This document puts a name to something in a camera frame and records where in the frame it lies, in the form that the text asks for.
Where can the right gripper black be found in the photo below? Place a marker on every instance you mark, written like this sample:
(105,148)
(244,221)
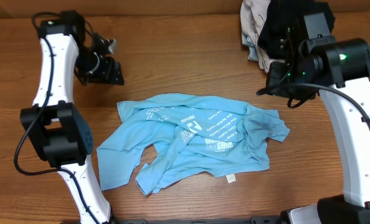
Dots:
(276,88)

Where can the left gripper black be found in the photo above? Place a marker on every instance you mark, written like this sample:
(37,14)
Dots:
(108,72)

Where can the black garment on pile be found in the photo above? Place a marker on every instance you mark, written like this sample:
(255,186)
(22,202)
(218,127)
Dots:
(280,15)

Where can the light blue t-shirt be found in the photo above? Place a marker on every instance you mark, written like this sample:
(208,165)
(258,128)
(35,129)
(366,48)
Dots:
(170,137)

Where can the beige garment in pile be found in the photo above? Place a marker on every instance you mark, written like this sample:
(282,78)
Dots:
(253,14)

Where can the light denim garment in pile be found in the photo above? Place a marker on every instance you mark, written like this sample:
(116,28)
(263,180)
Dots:
(249,43)

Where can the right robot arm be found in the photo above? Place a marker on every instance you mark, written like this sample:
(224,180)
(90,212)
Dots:
(339,73)

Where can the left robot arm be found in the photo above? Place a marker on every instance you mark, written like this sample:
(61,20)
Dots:
(71,50)

